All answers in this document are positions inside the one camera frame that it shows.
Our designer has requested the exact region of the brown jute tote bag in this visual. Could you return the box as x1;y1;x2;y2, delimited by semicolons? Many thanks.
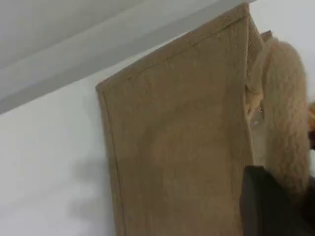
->
95;3;312;236

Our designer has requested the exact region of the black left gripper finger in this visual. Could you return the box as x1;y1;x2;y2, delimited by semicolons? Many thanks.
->
306;176;315;236
241;165;307;236

